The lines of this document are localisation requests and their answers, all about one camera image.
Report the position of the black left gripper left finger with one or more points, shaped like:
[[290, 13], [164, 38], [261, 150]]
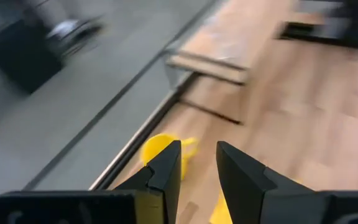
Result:
[[163, 168]]

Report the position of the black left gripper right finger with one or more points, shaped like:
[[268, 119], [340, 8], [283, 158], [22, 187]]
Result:
[[244, 186]]

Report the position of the yellow mug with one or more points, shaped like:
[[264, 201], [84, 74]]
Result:
[[155, 147]]

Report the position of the yellow cloth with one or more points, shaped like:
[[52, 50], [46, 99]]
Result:
[[221, 214]]

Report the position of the black wheeled equipment base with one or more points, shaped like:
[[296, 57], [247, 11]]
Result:
[[26, 62]]

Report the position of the black shelf end frame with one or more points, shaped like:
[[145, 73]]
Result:
[[210, 112]]

